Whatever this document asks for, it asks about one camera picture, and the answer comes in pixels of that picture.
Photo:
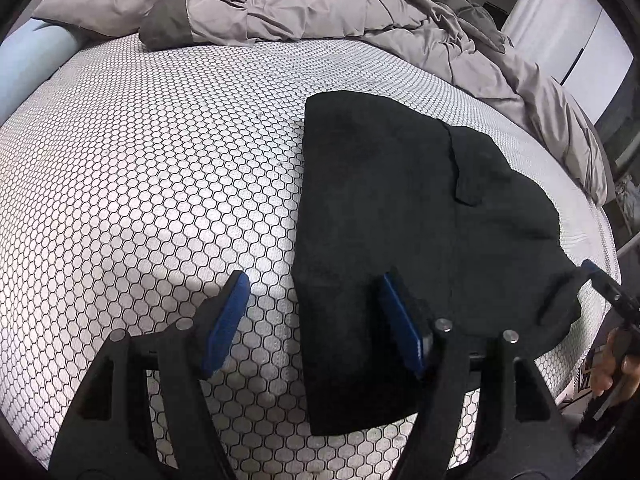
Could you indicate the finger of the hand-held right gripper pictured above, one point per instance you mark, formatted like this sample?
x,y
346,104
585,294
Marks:
x,y
607,287

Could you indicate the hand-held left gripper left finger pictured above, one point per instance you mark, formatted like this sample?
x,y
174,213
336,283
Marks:
x,y
226,325

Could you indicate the person's right hand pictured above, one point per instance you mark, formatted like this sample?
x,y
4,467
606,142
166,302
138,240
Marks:
x,y
604,365

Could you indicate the grey pillow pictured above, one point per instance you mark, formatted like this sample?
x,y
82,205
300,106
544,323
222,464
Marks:
x,y
105,5

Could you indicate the bed with honeycomb-pattern sheet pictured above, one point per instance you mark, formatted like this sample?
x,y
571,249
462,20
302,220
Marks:
x,y
150,175

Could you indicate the black pants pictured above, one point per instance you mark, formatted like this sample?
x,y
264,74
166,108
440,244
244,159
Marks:
x,y
400,195

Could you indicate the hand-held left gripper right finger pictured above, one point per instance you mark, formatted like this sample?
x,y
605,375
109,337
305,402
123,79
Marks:
x,y
400,325

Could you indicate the light blue pillow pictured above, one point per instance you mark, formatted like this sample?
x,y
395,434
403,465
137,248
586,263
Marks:
x,y
30,60

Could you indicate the white wardrobe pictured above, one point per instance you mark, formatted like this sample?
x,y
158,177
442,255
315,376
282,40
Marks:
x,y
570,25

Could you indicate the grey crumpled duvet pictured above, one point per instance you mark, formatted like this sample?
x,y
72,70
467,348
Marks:
x,y
350,5

